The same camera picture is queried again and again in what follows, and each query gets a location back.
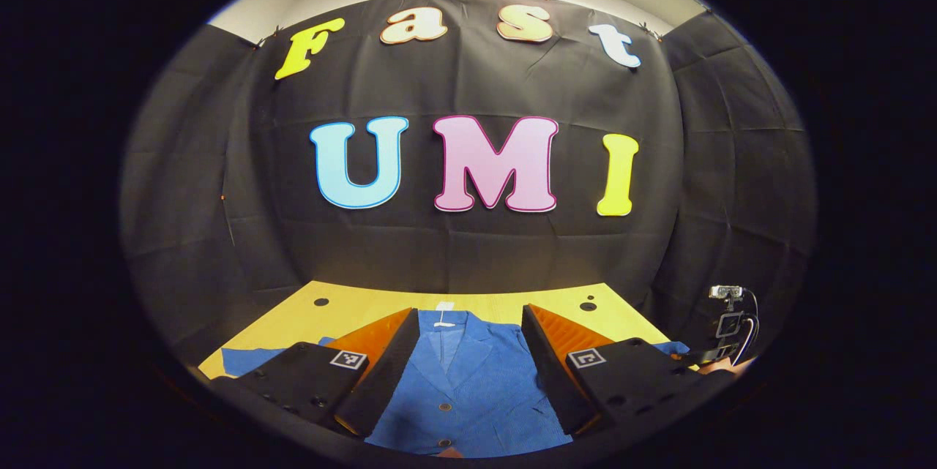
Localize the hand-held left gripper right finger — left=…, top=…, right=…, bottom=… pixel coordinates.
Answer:
left=521, top=303, right=736, bottom=437

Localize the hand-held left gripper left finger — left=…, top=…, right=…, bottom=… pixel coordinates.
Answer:
left=234, top=307, right=421, bottom=438

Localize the blue jacket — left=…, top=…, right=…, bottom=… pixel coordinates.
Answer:
left=220, top=308, right=693, bottom=459

